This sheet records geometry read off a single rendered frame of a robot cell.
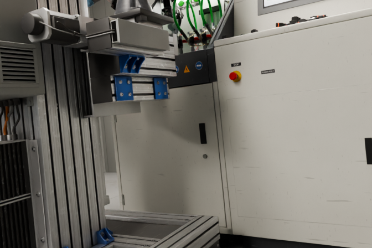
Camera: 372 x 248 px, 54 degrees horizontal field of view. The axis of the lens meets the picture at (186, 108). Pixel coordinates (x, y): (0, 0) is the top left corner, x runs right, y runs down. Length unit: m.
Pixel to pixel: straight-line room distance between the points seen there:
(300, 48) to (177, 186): 0.90
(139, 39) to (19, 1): 0.36
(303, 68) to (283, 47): 0.12
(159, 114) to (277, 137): 0.63
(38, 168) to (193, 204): 0.88
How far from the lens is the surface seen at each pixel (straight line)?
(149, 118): 1.95
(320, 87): 1.56
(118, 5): 1.43
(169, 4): 2.13
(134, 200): 2.11
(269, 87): 1.62
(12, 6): 1.19
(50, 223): 1.28
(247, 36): 1.67
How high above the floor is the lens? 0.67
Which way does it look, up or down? level
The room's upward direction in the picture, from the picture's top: 6 degrees counter-clockwise
